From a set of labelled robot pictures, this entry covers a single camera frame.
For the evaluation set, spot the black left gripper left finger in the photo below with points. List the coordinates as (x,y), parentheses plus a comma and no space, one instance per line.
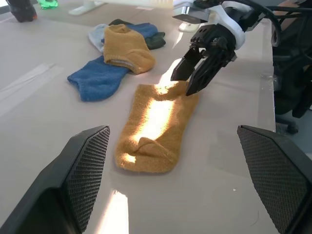
(61,175)

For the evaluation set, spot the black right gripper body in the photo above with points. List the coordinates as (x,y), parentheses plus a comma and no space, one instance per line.
(214,39)

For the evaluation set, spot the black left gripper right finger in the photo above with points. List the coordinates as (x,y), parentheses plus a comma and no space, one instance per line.
(275,170)

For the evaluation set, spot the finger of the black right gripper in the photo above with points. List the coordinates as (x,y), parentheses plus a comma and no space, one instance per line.
(186,65)
(207,75)

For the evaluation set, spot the mustard yellow sock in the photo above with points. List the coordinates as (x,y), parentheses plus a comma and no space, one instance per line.
(156,136)
(126,46)

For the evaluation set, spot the dark green sock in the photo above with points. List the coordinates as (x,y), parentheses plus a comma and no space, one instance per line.
(119,22)
(157,41)

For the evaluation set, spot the folded mustard yellow sock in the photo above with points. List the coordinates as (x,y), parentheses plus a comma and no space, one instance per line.
(126,46)

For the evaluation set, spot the large blue sock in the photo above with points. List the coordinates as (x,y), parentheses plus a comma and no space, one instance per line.
(97,80)

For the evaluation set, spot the pale blue sock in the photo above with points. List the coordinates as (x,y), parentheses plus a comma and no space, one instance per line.
(96,36)

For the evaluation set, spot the small white desk foot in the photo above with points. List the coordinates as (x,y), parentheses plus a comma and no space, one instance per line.
(187,27)

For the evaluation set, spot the black office chair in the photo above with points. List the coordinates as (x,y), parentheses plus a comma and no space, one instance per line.
(295,73)

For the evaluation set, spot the green plastic object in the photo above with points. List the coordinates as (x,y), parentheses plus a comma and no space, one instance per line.
(48,3)

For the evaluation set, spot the black and orange device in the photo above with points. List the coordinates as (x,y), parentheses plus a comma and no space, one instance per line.
(22,11)

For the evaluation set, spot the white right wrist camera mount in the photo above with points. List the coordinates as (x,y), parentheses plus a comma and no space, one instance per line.
(231,24)

